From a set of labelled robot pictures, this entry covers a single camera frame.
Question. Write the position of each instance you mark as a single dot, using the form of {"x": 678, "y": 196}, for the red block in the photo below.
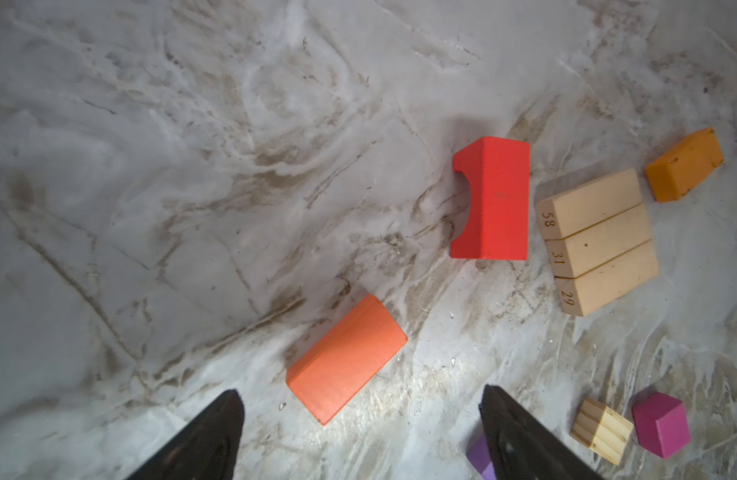
{"x": 498, "y": 172}

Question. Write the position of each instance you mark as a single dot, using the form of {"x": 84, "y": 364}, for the natural wood block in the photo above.
{"x": 572, "y": 211}
{"x": 592, "y": 247}
{"x": 608, "y": 282}

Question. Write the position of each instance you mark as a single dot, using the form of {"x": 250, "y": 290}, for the purple cube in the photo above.
{"x": 479, "y": 456}

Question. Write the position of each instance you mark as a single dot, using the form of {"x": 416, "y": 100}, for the ridged natural wood cube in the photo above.
{"x": 602, "y": 430}

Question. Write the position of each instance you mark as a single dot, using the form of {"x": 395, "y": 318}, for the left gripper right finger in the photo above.
{"x": 520, "y": 447}

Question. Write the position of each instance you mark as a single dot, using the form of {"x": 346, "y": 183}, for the yellow-orange block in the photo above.
{"x": 685, "y": 166}

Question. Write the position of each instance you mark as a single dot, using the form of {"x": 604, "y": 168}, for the orange-red block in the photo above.
{"x": 347, "y": 358}

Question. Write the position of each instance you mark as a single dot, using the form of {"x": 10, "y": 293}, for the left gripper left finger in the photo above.
{"x": 207, "y": 448}

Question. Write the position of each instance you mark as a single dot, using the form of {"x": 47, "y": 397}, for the magenta cube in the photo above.
{"x": 662, "y": 424}

